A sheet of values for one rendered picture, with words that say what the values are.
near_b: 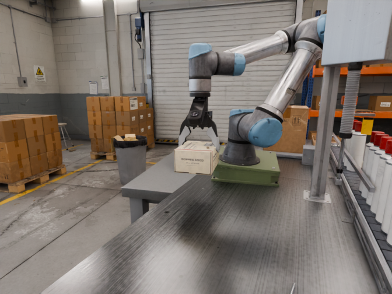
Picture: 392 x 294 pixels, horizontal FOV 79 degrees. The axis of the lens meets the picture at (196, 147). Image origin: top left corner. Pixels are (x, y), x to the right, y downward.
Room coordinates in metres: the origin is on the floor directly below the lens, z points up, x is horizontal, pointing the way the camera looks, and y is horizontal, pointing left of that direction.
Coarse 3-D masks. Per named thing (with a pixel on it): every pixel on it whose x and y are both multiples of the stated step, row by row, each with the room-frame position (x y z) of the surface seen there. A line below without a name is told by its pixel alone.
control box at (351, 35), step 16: (336, 0) 0.75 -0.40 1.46; (352, 0) 0.71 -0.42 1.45; (368, 0) 0.68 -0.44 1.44; (384, 0) 0.65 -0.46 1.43; (336, 16) 0.75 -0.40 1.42; (352, 16) 0.71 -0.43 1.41; (368, 16) 0.68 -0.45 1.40; (384, 16) 0.64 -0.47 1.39; (336, 32) 0.74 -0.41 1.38; (352, 32) 0.71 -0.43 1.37; (368, 32) 0.67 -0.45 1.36; (384, 32) 0.64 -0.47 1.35; (336, 48) 0.74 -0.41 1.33; (352, 48) 0.70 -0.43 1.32; (368, 48) 0.67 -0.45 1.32; (384, 48) 0.63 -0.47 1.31; (336, 64) 0.74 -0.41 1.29; (368, 64) 0.73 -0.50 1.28
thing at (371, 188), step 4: (332, 132) 1.47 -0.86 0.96; (336, 136) 1.33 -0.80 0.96; (336, 140) 1.25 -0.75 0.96; (340, 144) 1.12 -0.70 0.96; (344, 152) 0.98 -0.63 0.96; (348, 156) 0.90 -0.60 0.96; (348, 160) 0.88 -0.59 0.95; (352, 160) 0.84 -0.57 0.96; (352, 164) 0.81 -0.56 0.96; (356, 164) 0.79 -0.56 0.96; (356, 168) 0.75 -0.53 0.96; (356, 172) 0.74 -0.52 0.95; (360, 172) 0.71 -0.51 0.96; (360, 176) 0.68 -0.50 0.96; (364, 176) 0.67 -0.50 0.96; (364, 180) 0.64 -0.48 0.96; (368, 180) 0.63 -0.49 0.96; (364, 184) 0.64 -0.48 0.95; (368, 184) 0.60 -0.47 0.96; (372, 184) 0.60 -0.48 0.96; (368, 188) 0.60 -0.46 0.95; (372, 188) 0.58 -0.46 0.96
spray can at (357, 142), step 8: (360, 128) 0.95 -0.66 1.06; (352, 136) 0.96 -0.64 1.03; (360, 136) 0.94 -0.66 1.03; (352, 144) 0.96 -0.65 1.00; (360, 144) 0.94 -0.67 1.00; (352, 152) 0.95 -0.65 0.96; (360, 152) 0.94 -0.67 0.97; (360, 160) 0.94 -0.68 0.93; (352, 168) 0.94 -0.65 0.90; (360, 168) 0.94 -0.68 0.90
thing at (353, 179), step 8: (336, 144) 1.51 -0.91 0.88; (336, 152) 1.29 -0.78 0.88; (344, 168) 1.00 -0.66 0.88; (352, 176) 0.90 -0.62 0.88; (352, 184) 0.81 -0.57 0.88; (360, 192) 0.74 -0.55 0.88; (360, 200) 0.68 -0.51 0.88; (360, 208) 0.63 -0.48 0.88; (368, 208) 0.63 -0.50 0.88; (368, 216) 0.58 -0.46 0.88; (368, 224) 0.55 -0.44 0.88; (376, 224) 0.54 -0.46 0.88; (376, 232) 0.51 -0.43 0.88; (376, 240) 0.49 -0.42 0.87; (384, 240) 0.47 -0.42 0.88; (384, 248) 0.45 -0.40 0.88; (384, 256) 0.42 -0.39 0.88
